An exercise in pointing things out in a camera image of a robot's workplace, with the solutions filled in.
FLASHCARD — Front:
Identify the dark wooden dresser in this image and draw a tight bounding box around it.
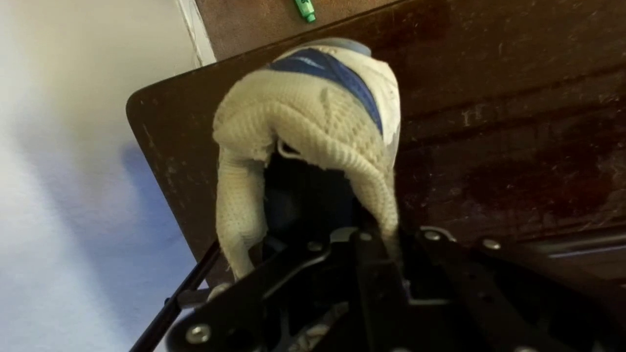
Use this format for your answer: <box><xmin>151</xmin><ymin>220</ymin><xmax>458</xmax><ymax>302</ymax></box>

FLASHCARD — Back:
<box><xmin>125</xmin><ymin>0</ymin><xmax>626</xmax><ymax>310</ymax></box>

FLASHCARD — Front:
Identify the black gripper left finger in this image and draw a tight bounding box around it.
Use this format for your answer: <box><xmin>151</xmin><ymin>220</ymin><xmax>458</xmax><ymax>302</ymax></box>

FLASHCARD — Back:
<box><xmin>164</xmin><ymin>228</ymin><xmax>393</xmax><ymax>352</ymax></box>

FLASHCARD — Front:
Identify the small green object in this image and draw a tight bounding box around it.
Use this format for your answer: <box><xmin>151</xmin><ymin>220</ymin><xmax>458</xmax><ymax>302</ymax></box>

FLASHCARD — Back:
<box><xmin>291</xmin><ymin>0</ymin><xmax>319</xmax><ymax>26</ymax></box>

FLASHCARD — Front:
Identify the grey blue sneaker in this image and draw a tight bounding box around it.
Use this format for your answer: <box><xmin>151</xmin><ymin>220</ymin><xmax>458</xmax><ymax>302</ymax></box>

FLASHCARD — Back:
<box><xmin>211</xmin><ymin>38</ymin><xmax>403</xmax><ymax>284</ymax></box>

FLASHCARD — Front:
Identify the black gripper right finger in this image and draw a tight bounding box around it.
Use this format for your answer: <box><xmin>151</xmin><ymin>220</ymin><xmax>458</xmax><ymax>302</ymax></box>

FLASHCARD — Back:
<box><xmin>362</xmin><ymin>226</ymin><xmax>622</xmax><ymax>352</ymax></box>

